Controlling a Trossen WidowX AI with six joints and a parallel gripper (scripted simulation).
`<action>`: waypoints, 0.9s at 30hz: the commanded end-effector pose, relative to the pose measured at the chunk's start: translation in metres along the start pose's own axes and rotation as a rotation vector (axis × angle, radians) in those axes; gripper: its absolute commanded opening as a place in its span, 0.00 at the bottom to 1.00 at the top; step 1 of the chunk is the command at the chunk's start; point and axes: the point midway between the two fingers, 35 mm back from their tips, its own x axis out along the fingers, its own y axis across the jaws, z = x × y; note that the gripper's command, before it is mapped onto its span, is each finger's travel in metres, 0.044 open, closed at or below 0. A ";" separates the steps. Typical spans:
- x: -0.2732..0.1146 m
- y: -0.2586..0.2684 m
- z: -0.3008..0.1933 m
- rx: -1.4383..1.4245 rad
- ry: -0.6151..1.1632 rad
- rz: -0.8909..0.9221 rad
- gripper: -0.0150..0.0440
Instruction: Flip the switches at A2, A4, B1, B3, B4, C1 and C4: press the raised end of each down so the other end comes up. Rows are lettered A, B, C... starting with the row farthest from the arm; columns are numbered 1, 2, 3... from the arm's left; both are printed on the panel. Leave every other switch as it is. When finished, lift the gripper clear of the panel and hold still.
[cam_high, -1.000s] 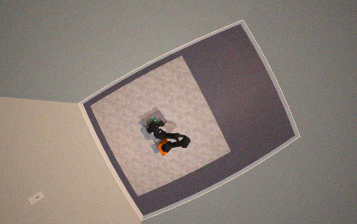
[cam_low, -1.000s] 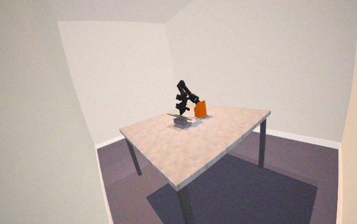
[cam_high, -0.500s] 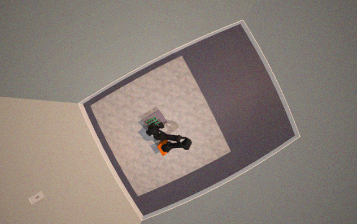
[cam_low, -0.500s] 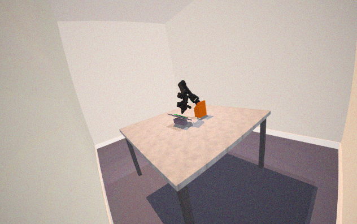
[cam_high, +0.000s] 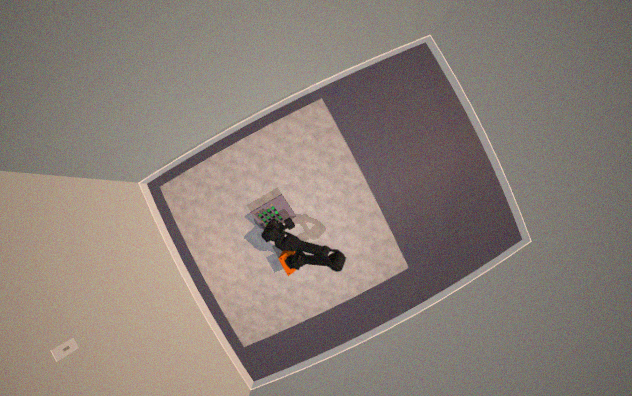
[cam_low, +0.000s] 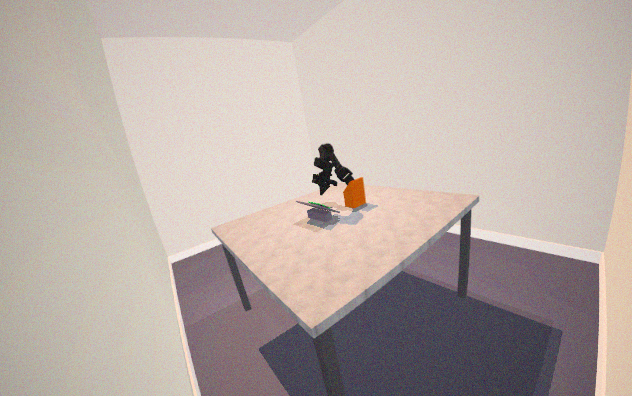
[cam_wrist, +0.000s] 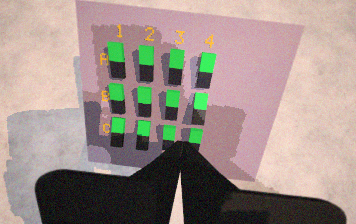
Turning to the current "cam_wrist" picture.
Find pinkish-mauve switch panel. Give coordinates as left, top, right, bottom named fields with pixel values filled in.
left=75, top=0, right=305, bottom=182

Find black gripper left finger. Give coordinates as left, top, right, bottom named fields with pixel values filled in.
left=35, top=140, right=183, bottom=224

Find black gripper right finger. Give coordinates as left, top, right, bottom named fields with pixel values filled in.
left=180, top=141, right=347, bottom=224

